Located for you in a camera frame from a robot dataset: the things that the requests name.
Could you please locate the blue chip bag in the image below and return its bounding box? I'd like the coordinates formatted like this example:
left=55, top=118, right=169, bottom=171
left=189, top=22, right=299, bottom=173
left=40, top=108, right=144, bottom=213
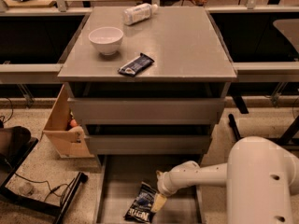
left=124, top=182, right=158, bottom=223

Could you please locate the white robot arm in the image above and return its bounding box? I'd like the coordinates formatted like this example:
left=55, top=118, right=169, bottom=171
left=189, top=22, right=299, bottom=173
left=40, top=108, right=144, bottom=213
left=157, top=136, right=299, bottom=224

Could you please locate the grey bottom drawer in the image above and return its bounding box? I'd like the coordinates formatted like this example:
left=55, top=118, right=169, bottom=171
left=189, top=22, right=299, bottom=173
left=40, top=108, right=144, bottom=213
left=93, top=155, right=206, bottom=224

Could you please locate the grey drawer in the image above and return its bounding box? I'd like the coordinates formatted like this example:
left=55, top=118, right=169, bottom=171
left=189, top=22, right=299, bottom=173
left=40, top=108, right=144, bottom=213
left=93, top=155, right=206, bottom=224
left=68, top=98, right=224, bottom=125
left=85, top=135, right=211, bottom=155

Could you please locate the grey middle drawer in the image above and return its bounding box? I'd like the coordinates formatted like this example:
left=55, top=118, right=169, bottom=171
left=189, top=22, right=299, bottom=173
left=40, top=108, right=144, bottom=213
left=85, top=135, right=211, bottom=155

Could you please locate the grey top drawer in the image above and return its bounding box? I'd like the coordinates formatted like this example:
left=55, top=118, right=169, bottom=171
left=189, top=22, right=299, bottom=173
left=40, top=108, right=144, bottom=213
left=68, top=98, right=224, bottom=125

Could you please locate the grey drawer cabinet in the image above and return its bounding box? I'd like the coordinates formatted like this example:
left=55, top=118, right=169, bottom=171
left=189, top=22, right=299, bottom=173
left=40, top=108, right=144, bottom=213
left=57, top=6, right=237, bottom=173

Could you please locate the dark bag on left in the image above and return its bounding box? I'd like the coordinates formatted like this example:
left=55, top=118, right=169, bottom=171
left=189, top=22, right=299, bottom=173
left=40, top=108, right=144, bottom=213
left=0, top=126, right=31, bottom=164

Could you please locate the brown cardboard box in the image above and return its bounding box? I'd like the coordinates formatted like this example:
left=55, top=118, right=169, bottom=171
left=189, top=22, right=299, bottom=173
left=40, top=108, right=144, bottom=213
left=43, top=87, right=93, bottom=158

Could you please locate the orange fruit in box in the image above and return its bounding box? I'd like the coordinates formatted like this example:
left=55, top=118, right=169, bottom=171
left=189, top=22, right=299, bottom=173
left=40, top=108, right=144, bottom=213
left=69, top=119, right=78, bottom=128

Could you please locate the dark blue snack bar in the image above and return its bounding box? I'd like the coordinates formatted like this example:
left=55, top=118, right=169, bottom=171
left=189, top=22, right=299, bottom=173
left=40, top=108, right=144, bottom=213
left=118, top=53, right=154, bottom=77

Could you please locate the black metal stand right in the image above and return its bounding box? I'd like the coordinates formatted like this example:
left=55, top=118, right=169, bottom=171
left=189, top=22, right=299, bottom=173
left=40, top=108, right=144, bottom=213
left=228, top=95, right=299, bottom=151

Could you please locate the black metal stand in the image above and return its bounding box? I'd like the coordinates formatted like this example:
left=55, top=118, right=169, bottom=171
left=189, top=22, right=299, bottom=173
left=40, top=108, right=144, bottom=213
left=228, top=95, right=299, bottom=151
left=0, top=137, right=88, bottom=224

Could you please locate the black metal stand left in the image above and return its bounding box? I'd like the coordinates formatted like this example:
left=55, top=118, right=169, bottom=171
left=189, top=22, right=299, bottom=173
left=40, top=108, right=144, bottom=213
left=0, top=137, right=88, bottom=224

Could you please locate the white ceramic bowl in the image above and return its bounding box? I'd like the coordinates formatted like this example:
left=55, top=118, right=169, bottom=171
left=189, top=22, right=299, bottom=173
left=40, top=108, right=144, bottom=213
left=88, top=27, right=123, bottom=55

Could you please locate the clear plastic water bottle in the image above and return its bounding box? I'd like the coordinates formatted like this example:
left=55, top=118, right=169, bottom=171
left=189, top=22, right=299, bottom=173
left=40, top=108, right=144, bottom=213
left=122, top=3, right=159, bottom=25

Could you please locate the black cable on floor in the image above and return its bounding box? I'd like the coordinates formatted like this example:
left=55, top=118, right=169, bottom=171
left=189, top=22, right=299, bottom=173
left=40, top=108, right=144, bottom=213
left=13, top=171, right=78, bottom=203

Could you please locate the grey metal rail frame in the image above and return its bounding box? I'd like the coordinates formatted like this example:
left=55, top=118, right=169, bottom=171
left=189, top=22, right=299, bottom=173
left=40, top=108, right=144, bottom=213
left=1, top=5, right=298, bottom=93

